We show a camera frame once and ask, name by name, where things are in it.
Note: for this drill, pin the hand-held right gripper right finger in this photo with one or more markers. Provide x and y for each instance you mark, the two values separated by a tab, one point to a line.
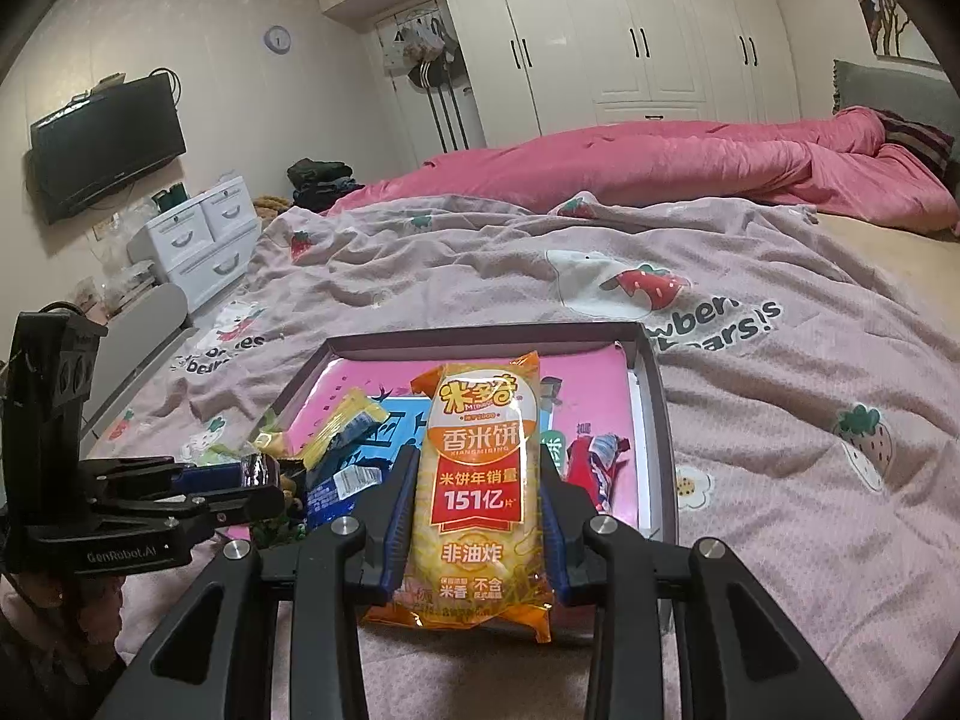
551	540

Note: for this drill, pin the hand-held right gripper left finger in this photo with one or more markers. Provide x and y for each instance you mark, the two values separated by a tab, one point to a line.
394	532

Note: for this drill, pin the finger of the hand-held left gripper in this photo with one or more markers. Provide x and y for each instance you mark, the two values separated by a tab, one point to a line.
225	506
210	476

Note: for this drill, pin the black snack packet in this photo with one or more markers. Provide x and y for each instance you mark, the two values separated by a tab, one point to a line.
259	471

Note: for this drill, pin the yellow green snack packet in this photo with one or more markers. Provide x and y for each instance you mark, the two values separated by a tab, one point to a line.
281	529

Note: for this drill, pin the blue snack packet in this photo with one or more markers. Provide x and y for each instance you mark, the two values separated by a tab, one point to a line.
337	491

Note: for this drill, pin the red snack packet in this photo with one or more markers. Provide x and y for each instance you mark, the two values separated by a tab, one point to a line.
592	465

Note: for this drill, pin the orange rice cracker packet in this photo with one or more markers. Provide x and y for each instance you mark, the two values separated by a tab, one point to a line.
472	480

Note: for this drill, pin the long yellow snack packet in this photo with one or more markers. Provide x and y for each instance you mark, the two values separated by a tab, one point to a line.
341	416

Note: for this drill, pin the dark shallow cardboard box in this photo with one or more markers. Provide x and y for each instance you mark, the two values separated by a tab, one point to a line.
660	427

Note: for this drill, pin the person's left forearm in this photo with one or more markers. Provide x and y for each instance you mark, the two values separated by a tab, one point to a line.
60	660

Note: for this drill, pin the clear plastic bags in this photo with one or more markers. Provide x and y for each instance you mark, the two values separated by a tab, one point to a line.
112	285

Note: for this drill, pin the white drawer cabinet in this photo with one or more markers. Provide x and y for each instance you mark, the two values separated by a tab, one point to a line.
187	240

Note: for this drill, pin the dark green item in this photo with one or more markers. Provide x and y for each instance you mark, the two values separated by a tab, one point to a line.
169	197

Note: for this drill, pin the strawberry printed blanket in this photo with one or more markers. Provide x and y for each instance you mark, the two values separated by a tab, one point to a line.
750	427

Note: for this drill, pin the brown plush toy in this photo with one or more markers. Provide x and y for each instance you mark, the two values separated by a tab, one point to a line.
270	206

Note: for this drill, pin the dark clothes pile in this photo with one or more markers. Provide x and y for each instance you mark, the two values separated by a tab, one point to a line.
319	176

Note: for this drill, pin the pink quilt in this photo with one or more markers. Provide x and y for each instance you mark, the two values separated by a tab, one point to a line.
637	157

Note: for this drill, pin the beige bed mattress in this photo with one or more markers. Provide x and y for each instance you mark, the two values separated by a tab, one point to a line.
885	247

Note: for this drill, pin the coat rack with clothes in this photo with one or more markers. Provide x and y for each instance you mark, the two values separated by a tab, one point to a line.
424	45

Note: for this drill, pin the white wardrobe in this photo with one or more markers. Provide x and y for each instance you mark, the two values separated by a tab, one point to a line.
600	30

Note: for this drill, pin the striped pillow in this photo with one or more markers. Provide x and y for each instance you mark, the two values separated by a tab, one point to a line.
915	139

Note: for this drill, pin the grey padded headboard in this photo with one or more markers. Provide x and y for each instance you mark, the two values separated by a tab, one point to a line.
885	86

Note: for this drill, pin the black wall television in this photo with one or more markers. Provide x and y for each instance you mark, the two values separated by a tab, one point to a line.
105	142

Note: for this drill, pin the round wall clock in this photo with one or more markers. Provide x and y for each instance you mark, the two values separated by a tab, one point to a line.
277	39

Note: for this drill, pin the tree wall painting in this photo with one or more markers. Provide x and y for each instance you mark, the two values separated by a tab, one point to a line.
892	22

